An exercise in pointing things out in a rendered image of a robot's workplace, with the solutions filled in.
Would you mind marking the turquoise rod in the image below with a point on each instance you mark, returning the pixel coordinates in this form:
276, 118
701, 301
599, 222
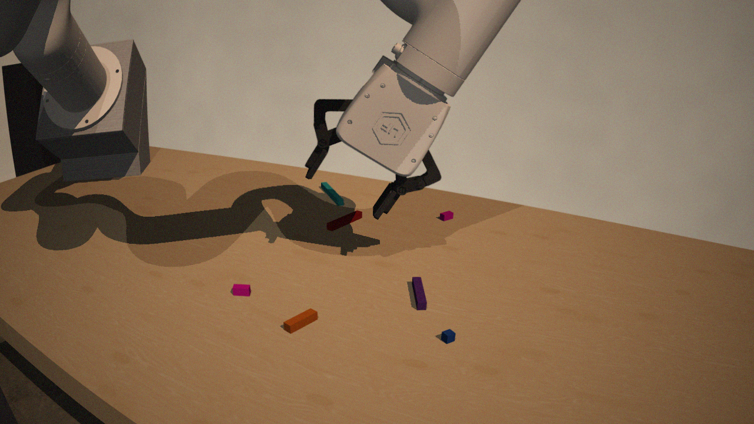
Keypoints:
332, 193

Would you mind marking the orange rod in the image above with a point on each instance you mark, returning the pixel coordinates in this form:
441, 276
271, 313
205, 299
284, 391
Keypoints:
300, 320

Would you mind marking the small blue cube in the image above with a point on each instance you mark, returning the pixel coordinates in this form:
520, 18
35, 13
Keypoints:
448, 336

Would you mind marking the dark red rod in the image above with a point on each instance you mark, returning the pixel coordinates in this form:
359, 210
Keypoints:
342, 221

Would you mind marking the purple rod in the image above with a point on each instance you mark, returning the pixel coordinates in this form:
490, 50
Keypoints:
419, 293

